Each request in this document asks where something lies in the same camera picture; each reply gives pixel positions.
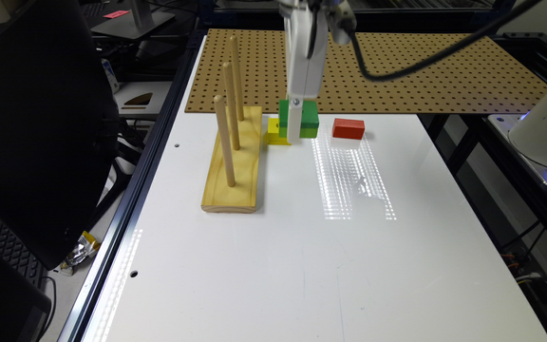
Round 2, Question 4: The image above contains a brown pegboard sheet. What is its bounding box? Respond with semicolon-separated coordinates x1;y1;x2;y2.
185;28;547;114

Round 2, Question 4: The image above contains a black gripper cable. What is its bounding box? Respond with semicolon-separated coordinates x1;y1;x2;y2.
347;0;543;83

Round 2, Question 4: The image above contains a wooden peg base board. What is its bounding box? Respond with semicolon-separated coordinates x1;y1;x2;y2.
201;106;262;214

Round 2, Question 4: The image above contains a front wooden peg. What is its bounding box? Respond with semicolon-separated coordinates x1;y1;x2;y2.
214;95;236;187

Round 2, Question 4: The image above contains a middle wooden peg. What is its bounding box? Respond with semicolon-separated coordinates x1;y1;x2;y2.
222;62;240;150

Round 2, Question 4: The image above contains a wooden peg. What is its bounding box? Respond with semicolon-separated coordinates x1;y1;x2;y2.
214;95;236;187
229;35;244;122
222;62;240;150

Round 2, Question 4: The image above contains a red wooden block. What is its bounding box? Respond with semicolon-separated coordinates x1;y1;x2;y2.
332;118;366;140

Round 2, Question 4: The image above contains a monitor stand with base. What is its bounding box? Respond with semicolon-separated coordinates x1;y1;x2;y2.
90;0;175;40

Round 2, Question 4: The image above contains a crumpled foil wrapper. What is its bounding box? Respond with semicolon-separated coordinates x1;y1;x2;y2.
56;231;101;276

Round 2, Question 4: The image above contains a pink sticky note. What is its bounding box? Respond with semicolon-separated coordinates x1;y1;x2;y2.
103;9;130;19

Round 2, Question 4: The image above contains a black monitor back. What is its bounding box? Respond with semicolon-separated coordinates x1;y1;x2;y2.
0;0;119;268

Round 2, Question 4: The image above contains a black keyboard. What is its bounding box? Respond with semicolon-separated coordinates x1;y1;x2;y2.
0;220;47;290

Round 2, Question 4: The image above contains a green wooden block with hole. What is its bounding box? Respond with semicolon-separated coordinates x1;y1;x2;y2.
278;100;319;139

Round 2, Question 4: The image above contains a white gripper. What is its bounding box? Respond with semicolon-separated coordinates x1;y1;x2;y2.
278;0;352;144

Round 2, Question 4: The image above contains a rear wooden peg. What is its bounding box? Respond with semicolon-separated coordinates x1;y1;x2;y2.
229;35;244;122

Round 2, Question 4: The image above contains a yellow wooden block with hole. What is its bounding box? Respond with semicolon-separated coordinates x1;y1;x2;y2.
266;118;289;145

